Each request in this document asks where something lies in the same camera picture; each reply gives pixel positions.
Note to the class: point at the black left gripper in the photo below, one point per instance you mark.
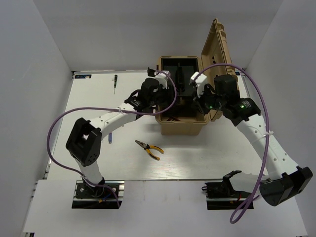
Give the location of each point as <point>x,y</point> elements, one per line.
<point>169,98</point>

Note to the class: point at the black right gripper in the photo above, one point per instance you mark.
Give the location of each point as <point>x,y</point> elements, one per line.
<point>199,100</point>

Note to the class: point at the brown hex key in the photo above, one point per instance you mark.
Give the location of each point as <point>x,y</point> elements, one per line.
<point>172,119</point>

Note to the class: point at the black toolbox tray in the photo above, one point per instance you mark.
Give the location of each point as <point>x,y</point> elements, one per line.
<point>181,69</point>

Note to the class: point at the green black precision screwdriver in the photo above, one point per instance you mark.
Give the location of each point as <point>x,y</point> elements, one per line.
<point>115,82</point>

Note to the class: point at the tan plastic toolbox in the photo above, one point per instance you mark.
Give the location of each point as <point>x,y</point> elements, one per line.
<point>214,59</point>

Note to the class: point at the blue red handled screwdriver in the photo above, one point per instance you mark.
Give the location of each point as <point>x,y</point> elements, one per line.
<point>110,138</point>

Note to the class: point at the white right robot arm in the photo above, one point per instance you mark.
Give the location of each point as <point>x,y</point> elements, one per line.
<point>285,177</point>

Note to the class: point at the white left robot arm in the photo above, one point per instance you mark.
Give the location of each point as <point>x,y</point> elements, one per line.
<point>84,142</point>

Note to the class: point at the black toolbox latch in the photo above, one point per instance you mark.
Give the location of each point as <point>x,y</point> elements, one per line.
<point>151,72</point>

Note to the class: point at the blue label sticker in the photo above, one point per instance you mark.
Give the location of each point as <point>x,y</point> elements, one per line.
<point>83,76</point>

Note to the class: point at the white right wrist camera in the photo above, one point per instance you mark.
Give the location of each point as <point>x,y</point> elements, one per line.
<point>198,81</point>

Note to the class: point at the large yellow handled pliers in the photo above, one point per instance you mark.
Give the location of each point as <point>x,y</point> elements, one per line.
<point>148,149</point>

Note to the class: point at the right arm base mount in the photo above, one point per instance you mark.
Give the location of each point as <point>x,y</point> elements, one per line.
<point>220,197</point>

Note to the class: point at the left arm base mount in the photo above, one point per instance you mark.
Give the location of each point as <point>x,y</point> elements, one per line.
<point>86,197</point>

